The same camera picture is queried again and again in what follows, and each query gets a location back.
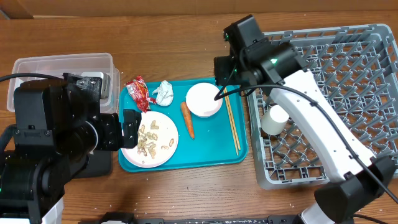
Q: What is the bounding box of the pile of peanuts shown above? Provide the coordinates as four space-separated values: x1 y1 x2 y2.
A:
137 119 178 162

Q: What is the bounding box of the red snack wrapper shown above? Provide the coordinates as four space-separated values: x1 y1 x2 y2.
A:
126 76 156 113

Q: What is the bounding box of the white plate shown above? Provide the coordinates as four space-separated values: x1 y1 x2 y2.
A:
121 111 178 168

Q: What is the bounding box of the white bowl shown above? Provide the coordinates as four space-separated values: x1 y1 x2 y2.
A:
185 83 223 118

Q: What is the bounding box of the white tissue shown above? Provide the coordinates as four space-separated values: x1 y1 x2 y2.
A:
152 80 174 106

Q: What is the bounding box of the orange carrot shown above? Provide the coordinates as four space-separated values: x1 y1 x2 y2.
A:
180 101 195 139

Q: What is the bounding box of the white cup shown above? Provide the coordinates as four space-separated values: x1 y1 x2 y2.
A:
261 105 289 135

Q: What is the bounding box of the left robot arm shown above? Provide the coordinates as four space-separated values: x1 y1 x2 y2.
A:
1 73 142 223

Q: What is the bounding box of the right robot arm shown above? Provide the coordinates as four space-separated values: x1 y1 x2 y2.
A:
214 40 396 223

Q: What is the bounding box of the black plastic tray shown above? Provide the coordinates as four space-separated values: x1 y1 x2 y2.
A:
70 151 113 179

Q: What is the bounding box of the teal plastic tray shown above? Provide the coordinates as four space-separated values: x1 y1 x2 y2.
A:
119 78 248 172

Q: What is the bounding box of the clear plastic bin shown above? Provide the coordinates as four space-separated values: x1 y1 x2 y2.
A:
12 53 120 113

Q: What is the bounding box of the grey plastic dish rack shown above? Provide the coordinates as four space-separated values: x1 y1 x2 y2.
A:
247 24 397 190

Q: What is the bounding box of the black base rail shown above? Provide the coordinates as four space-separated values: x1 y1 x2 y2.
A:
78 212 299 224

